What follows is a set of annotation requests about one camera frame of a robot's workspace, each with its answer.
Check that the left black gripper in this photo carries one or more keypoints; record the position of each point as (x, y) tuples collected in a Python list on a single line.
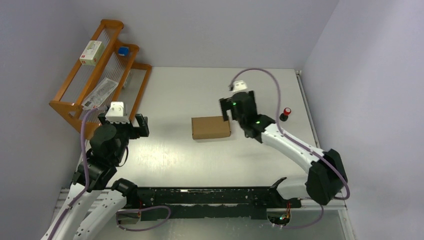
[(141, 130)]

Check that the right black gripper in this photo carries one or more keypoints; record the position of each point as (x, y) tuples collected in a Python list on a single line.
[(226, 104)]

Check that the brown cardboard box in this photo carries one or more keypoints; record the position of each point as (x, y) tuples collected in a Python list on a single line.
[(210, 127)]

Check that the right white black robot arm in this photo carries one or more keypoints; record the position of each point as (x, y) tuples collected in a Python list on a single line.
[(325, 175)]

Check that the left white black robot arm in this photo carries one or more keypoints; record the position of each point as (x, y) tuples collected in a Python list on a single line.
[(108, 147)]

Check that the white green carton box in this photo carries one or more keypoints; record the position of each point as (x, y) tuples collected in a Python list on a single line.
[(92, 53)]

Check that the clear plastic bag package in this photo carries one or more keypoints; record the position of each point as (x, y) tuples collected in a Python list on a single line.
[(99, 94)]

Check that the orange wooden rack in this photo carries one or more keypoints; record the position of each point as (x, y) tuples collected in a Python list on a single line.
[(82, 79)]

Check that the blue round object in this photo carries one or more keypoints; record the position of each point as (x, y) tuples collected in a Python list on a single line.
[(123, 51)]

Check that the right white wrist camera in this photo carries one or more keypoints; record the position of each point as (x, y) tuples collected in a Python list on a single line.
[(238, 86)]

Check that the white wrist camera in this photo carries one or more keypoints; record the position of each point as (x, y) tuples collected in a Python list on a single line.
[(238, 86), (116, 112)]

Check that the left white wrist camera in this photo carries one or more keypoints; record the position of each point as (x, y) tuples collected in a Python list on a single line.
[(116, 112)]

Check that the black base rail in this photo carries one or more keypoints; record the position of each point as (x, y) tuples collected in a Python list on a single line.
[(208, 202)]

